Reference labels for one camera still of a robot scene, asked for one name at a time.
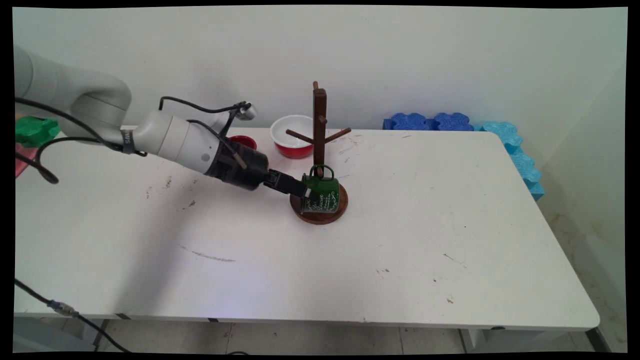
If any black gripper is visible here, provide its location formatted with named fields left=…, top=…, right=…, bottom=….
left=204, top=137, right=312, bottom=199

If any green enamel mug white print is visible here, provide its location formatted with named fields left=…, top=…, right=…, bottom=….
left=300, top=164, right=341, bottom=215

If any red bowl white inside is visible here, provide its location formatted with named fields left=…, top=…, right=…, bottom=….
left=270, top=114, right=318, bottom=160

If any red enamel mug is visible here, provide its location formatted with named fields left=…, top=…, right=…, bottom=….
left=227, top=135, right=258, bottom=152

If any dark wooden mug tree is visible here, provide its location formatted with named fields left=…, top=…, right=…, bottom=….
left=285, top=80, right=352, bottom=225

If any dark blue foam mat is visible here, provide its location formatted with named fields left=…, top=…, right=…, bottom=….
left=382, top=112, right=476, bottom=132

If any light blue foam mat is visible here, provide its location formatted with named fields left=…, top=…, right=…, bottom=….
left=475, top=120, right=545, bottom=202

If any metal table leg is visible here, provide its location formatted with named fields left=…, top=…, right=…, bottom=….
left=584, top=327, right=612, bottom=353
left=92, top=319, right=112, bottom=351

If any green foam mat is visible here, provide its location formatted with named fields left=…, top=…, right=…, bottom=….
left=15, top=116, right=61, bottom=149

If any pink foam mat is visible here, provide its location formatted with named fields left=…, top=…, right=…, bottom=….
left=15, top=143, right=41, bottom=179

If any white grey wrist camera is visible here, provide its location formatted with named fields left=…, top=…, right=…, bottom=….
left=210, top=101, right=259, bottom=137

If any black camera cable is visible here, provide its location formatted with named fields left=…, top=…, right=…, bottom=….
left=14, top=95, right=249, bottom=185

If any black cable with connector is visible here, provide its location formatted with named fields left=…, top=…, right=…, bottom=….
left=14, top=277, right=132, bottom=354

